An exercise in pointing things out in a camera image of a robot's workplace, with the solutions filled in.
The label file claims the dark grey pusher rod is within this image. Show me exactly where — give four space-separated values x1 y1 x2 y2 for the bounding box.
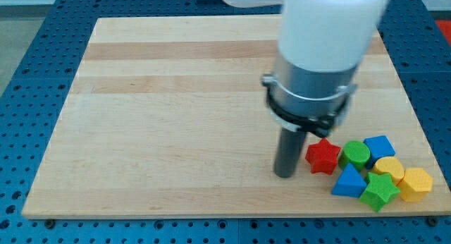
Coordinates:
273 128 307 178

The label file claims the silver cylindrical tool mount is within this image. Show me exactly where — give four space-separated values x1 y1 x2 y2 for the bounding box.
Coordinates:
261 54 357 138

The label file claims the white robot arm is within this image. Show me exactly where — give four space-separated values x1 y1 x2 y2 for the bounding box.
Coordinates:
222 0 390 178

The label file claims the red star block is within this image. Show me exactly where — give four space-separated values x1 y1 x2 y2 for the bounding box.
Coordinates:
305 138 341 175

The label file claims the green cylinder block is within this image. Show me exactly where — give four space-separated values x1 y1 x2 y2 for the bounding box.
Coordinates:
338 140 371 171

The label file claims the blue triangle block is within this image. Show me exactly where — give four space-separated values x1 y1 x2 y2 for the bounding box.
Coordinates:
331 164 367 198

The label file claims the blue cube block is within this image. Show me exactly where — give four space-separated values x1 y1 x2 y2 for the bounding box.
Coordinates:
364 135 396 169

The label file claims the yellow cylinder block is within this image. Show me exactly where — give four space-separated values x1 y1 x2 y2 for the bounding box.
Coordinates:
371 156 405 185

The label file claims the green star block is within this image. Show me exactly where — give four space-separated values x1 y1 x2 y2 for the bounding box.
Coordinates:
359 172 400 212

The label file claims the wooden board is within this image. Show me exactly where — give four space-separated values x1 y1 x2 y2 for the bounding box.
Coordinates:
21 13 451 220

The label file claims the yellow hexagon block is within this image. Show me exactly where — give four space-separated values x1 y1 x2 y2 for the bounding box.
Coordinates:
397 168 433 202

